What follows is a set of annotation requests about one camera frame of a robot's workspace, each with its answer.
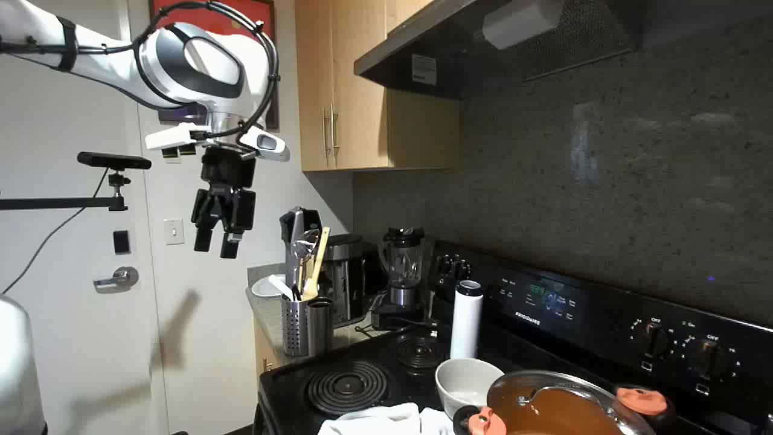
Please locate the range hood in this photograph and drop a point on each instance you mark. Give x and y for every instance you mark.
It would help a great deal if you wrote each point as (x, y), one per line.
(447, 47)

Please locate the small white bowl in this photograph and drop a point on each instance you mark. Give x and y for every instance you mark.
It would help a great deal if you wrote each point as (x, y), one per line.
(465, 380)

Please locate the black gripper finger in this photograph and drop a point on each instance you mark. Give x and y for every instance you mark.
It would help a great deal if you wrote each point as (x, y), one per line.
(204, 230)
(229, 239)

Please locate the white bottle with black cap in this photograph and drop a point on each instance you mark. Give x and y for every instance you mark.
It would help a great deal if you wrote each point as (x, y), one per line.
(465, 320)

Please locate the black coffee maker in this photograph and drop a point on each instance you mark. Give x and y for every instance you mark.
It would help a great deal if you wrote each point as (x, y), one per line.
(345, 270)

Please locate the blender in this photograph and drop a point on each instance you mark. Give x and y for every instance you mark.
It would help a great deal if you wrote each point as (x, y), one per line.
(404, 265)

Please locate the light switch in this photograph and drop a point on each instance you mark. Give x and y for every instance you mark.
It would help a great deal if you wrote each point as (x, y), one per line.
(171, 230)

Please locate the wooden upper cabinet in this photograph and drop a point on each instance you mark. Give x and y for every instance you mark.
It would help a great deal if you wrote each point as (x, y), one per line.
(348, 121)

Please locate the metal utensil holder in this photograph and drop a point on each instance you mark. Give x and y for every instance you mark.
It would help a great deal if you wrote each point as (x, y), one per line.
(307, 328)

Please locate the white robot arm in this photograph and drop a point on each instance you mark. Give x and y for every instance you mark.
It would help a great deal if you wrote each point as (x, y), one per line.
(206, 63)

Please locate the black stove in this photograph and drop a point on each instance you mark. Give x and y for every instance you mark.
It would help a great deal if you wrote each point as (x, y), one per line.
(716, 371)

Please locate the orange wall picture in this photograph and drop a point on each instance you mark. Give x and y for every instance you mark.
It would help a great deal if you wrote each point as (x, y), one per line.
(228, 18)

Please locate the door handle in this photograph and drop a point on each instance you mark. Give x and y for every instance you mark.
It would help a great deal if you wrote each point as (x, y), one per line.
(123, 278)

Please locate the white cloth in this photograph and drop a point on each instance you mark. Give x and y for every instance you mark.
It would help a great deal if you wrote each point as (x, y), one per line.
(401, 418)

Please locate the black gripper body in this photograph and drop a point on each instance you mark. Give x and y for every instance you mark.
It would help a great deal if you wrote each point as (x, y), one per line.
(228, 192)

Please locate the black camera on stand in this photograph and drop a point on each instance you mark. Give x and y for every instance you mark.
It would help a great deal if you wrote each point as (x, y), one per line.
(106, 192)

